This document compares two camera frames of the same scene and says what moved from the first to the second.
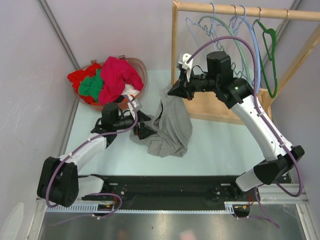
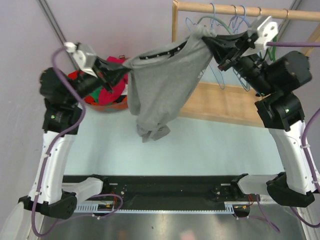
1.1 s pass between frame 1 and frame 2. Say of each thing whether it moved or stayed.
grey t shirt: moved
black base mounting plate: stayed
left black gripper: moved
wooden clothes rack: stayed
